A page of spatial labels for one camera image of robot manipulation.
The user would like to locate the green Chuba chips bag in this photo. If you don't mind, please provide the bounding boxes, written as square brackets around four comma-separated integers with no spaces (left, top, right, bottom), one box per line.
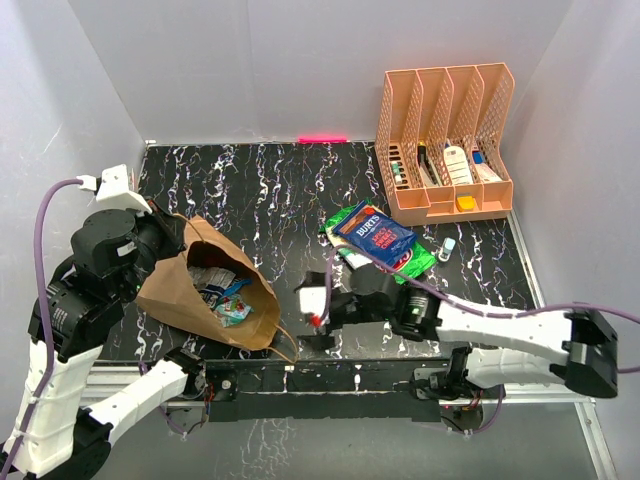
[320,201,436,278]

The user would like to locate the white blue snack packet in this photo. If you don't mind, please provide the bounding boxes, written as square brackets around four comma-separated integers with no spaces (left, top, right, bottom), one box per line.
[187,266,251,308]

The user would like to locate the purple cable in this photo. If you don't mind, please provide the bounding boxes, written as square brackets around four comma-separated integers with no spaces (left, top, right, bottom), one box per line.
[312,244,640,437]
[0,174,207,480]

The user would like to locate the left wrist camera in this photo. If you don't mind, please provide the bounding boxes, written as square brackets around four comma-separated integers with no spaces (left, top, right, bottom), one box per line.
[75,164,152,214]

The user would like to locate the blue Burts chips bag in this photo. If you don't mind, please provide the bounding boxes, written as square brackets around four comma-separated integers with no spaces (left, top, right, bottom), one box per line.
[333,201,416,266]

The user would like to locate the brown paper bag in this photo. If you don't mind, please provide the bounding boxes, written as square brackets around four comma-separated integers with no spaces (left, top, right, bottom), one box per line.
[136,216,299,363]

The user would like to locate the black yellow marker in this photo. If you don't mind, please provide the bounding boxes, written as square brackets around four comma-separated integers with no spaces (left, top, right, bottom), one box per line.
[417,141,441,188]

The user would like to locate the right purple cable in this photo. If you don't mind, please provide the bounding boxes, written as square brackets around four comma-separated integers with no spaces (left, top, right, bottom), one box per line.
[312,244,640,437]

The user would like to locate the small white blue bottle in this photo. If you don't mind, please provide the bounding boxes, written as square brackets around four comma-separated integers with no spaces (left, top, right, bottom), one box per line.
[438,237,456,262]

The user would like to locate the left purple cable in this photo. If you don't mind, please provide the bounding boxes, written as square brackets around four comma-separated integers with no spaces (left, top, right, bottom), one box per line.
[0,174,207,480]

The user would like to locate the small colourful snack packet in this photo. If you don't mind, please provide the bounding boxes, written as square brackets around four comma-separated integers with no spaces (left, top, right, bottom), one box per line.
[214,293,253,328]

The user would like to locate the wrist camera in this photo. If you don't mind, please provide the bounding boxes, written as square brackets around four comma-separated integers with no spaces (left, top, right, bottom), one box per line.
[297,286,328,329]
[75,164,152,214]

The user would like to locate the white lotion bottle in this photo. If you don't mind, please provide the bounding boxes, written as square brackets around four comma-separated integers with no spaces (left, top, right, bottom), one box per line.
[443,145,474,185]

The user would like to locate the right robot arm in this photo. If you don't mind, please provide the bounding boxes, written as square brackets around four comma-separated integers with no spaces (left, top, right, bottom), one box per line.
[294,264,618,400]

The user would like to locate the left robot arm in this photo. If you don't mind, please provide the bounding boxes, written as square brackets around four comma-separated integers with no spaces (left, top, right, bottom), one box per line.
[1,201,207,479]

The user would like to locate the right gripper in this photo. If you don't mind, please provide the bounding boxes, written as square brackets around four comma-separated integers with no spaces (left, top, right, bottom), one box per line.
[294,273,392,351]

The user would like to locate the orange mesh file organizer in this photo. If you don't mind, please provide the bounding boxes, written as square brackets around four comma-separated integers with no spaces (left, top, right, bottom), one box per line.
[375,63,515,226]

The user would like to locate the white tube blue cap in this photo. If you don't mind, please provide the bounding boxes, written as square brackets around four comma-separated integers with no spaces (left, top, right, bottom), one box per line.
[472,150,502,183]

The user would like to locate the green white small bottles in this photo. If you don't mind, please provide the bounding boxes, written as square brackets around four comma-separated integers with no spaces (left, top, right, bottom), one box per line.
[390,160,408,189]

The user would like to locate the yellow block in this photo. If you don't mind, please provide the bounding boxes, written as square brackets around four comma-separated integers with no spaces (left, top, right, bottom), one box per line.
[456,195,476,212]

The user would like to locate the aluminium frame rail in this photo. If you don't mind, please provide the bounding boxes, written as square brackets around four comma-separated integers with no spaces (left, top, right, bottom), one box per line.
[74,212,616,480]

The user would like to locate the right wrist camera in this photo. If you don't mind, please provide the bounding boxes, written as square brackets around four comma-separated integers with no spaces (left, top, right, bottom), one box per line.
[297,286,328,329]

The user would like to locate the pink tape strip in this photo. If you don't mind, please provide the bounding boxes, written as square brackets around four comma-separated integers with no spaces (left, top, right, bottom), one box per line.
[298,135,348,144]

